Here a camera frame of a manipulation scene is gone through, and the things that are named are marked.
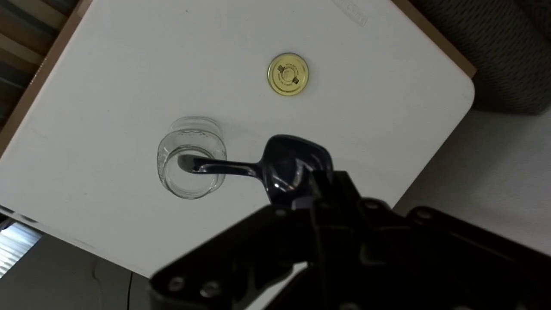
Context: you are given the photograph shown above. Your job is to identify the black plastic spoon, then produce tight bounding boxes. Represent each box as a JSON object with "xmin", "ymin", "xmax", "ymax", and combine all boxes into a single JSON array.
[{"xmin": 177, "ymin": 132, "xmax": 336, "ymax": 209}]

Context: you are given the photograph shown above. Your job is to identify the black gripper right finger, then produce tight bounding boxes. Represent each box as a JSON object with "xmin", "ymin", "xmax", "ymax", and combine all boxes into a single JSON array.
[{"xmin": 403, "ymin": 204, "xmax": 551, "ymax": 310}]

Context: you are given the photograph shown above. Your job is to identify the gold metal jar lid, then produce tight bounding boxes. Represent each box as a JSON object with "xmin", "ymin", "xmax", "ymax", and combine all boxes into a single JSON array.
[{"xmin": 265, "ymin": 51, "xmax": 311, "ymax": 98}]

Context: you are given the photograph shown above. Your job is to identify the clear glass jar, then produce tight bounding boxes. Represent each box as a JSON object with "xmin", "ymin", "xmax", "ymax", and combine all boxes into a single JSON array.
[{"xmin": 155, "ymin": 115, "xmax": 229, "ymax": 201}]

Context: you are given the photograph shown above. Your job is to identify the dark grey sofa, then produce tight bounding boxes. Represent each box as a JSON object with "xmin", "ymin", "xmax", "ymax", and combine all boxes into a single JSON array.
[{"xmin": 406, "ymin": 0, "xmax": 551, "ymax": 116}]

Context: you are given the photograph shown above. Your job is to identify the white table board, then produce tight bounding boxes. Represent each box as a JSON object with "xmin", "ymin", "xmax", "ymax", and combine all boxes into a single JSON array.
[{"xmin": 0, "ymin": 0, "xmax": 478, "ymax": 158}]

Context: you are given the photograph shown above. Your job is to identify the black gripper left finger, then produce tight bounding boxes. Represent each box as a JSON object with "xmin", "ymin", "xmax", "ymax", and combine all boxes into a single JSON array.
[{"xmin": 150, "ymin": 168, "xmax": 399, "ymax": 310}]

